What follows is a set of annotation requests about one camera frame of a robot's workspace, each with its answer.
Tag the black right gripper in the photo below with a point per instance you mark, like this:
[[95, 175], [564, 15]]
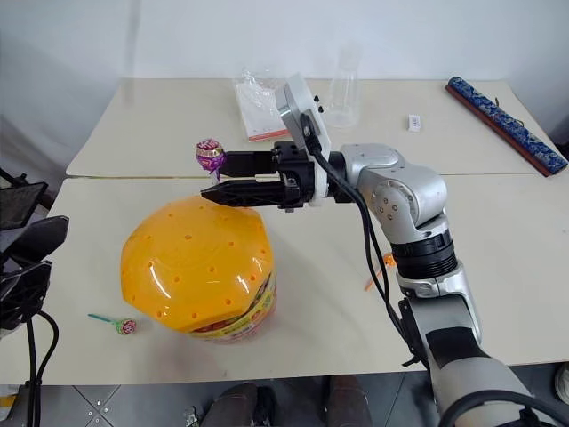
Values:
[[295, 178]]

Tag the green wrapped lollipop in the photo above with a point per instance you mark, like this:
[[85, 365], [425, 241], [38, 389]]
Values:
[[126, 327]]

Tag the yellow domed lollipop jar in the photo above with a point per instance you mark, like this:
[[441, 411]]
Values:
[[195, 262]]

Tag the dark rounded shape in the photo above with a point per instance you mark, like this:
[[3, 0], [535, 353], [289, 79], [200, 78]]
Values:
[[244, 405], [349, 400]]

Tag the clear bag with white pad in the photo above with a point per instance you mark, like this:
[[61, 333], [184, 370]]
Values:
[[260, 111]]

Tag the clear plastic cylinder container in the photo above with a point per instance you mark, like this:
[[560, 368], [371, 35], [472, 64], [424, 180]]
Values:
[[344, 98]]

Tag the black framed mesh panel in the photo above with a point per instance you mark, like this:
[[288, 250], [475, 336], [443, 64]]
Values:
[[20, 204]]

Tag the long blue patterned box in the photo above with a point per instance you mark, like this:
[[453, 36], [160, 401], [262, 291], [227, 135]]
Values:
[[502, 120]]

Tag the white shoe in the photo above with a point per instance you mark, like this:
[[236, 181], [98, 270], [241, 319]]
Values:
[[563, 382]]

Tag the purple lollipop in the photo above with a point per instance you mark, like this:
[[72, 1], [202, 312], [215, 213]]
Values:
[[209, 153]]

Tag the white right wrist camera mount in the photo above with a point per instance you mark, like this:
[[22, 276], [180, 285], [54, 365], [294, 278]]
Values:
[[298, 100]]

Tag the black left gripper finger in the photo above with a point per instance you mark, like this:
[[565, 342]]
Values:
[[22, 289], [42, 236]]

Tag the orange lollipop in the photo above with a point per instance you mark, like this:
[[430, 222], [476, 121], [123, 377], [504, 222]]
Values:
[[387, 260]]

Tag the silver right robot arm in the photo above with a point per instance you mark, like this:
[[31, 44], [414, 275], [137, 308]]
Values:
[[400, 187]]

